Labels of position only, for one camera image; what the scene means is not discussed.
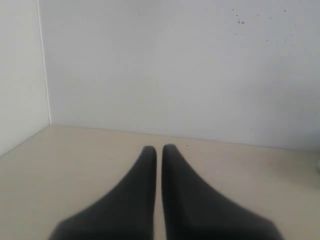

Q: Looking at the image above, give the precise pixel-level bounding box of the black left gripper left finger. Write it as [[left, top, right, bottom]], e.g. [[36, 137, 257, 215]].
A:
[[49, 146, 157, 240]]

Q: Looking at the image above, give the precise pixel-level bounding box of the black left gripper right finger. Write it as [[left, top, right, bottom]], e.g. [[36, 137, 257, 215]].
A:
[[161, 144, 283, 240]]

